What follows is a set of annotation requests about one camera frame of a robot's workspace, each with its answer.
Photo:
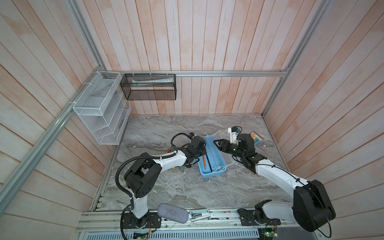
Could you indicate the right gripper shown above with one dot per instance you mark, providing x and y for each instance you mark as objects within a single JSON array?
[{"x": 222, "y": 145}]

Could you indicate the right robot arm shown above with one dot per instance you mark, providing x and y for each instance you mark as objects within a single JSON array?
[{"x": 311, "y": 207}]

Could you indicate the white wire mesh shelf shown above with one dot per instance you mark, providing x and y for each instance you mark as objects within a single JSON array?
[{"x": 104, "y": 110}]

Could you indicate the blue plastic tool box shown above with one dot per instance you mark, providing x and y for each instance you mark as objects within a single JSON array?
[{"x": 218, "y": 162}]

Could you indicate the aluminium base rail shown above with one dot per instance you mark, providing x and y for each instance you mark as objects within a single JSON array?
[{"x": 224, "y": 224}]

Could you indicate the pack of coloured markers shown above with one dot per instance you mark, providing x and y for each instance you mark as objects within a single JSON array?
[{"x": 257, "y": 138}]

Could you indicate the grey fabric pouch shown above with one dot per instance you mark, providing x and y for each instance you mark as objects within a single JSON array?
[{"x": 173, "y": 213}]

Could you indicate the black hex key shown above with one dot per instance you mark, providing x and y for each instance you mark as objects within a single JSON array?
[{"x": 208, "y": 149}]

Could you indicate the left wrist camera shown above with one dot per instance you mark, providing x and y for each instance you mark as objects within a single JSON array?
[{"x": 192, "y": 135}]

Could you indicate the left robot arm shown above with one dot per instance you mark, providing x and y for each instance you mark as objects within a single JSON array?
[{"x": 137, "y": 176}]

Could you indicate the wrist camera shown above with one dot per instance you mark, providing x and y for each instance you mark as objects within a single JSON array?
[
  {"x": 192, "y": 135},
  {"x": 234, "y": 133}
]

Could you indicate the black mesh wall basket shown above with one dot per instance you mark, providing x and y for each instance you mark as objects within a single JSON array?
[{"x": 149, "y": 87}]

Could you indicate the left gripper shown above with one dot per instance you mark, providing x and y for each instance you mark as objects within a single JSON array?
[{"x": 203, "y": 151}]

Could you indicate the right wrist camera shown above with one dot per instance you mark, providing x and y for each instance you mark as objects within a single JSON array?
[{"x": 234, "y": 133}]

